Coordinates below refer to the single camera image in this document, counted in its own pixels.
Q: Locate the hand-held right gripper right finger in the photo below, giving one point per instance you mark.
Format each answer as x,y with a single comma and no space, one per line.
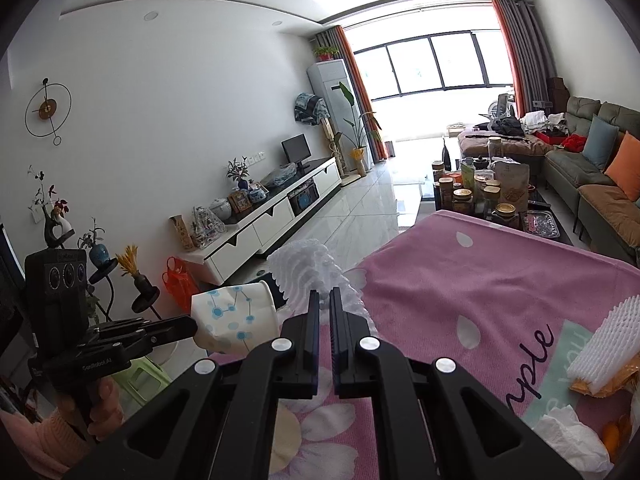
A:
334,332

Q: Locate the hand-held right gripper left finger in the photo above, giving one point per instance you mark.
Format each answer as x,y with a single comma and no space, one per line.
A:
314,325

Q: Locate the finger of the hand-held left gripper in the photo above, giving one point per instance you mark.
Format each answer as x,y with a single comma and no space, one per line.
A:
165,327
150,351

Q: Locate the white foam fruit net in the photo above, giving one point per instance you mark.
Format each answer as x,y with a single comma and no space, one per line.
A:
305,270
610,350

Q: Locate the white blue-dotted paper bag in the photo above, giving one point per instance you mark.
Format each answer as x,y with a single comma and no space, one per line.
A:
235,317

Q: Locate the person's left forearm pink sleeve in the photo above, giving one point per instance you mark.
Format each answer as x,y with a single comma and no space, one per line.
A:
45,440

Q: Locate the person's left hand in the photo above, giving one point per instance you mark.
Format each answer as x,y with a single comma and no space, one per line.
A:
104,405

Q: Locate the green plastic stool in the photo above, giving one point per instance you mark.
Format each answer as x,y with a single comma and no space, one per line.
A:
142,377

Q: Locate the orange mesh bag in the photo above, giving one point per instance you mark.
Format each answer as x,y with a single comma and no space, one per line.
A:
177,285

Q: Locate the black vase with wheat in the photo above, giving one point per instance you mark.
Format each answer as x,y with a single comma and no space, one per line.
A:
142,285

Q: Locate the blue vase with green plant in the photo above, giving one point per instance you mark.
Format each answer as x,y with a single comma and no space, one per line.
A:
99,254

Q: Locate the black sculpture with flowers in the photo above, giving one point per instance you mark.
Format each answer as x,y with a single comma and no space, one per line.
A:
55,225

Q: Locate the brown patterned box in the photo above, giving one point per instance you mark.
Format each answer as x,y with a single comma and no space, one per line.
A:
182,232

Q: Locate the clear plastic bag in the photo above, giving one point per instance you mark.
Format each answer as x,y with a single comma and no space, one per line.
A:
207,227

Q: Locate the white black-topped tv cabinet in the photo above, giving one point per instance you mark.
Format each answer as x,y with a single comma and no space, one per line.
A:
270,221

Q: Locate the pink flower printed blanket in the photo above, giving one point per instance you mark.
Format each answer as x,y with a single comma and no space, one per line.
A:
440,285

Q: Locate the white ceramic pot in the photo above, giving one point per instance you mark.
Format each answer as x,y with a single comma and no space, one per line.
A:
220,210

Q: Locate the blue white ceramic jar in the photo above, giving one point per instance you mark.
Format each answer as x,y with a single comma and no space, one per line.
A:
258,195

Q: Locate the clear bag blue contents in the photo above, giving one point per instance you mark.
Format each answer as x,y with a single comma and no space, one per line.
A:
277,176

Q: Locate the blue vase with branches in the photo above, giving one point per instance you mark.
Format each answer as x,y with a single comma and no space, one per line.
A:
240,175

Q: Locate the wooden rattan stand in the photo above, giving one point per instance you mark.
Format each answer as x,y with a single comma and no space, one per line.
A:
334,152

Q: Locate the small black monitor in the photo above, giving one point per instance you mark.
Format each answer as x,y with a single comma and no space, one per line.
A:
295,149

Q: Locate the tall leafy plant yellow pot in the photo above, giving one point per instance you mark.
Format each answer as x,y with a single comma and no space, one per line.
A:
357,132

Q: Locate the blue patterned cloth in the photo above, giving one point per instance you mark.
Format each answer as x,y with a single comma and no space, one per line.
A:
310,107

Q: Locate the beige paper snack bag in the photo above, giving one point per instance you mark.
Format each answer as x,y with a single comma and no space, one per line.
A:
511,185

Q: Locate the silver tray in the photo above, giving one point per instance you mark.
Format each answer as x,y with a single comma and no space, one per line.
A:
540,224

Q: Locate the white standing air conditioner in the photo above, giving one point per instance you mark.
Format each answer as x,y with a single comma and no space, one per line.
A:
327,77

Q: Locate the dark coffee table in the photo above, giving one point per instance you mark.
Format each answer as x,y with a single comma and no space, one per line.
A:
560,225

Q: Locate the white crumpled tissue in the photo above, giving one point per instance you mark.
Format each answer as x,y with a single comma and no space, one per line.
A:
570,435

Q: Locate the grey orange curtain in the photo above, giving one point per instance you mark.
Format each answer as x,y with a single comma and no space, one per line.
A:
515,40
350,65

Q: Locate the black bag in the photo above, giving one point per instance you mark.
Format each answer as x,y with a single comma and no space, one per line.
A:
507,126

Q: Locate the small potted green plant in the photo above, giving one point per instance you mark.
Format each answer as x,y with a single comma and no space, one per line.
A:
325,52

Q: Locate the large black-framed window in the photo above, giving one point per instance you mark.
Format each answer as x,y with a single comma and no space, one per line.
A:
430,65

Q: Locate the green brown sectional sofa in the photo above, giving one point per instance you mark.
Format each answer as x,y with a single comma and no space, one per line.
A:
600,200

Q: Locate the orange plastic wrapper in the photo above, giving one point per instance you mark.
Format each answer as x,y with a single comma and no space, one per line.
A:
613,436

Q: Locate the pile of white clothes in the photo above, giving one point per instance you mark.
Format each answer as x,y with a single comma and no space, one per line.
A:
542,120

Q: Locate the red cloth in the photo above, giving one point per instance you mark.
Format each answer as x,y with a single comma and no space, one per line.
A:
575,141

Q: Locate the small blue cushion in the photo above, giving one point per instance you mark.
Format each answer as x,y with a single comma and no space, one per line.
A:
600,140

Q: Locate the brown stacked boxes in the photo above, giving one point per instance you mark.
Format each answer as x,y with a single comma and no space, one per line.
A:
557,90

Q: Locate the orange cushion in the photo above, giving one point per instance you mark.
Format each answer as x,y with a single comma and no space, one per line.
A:
625,162

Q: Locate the wooden picture frame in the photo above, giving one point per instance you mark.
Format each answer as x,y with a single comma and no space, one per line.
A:
240,202

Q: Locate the white wall socket strip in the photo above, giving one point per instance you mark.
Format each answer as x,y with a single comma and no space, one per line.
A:
255,157

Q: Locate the round black wall clock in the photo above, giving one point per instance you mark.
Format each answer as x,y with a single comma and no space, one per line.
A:
48,108

